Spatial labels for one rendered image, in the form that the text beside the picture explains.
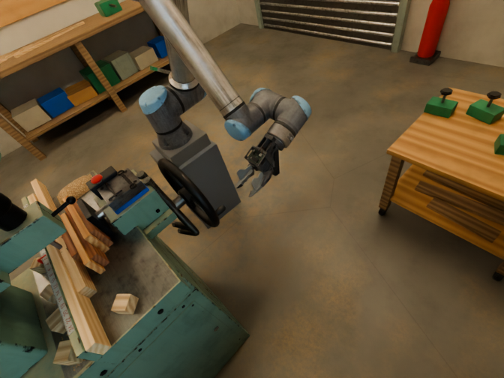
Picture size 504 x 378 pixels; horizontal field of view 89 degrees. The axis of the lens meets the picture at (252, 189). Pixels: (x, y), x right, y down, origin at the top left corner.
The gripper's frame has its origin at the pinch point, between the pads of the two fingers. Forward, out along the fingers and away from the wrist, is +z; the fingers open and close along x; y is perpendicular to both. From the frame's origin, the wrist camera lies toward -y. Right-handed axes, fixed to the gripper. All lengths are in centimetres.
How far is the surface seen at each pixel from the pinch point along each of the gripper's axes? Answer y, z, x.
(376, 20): -133, -223, -88
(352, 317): -72, 19, 43
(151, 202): 27.0, 18.3, -3.7
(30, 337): 34, 60, -2
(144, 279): 28.5, 31.2, 12.0
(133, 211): 30.1, 22.2, -3.7
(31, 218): 47, 33, -7
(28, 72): -1, 27, -341
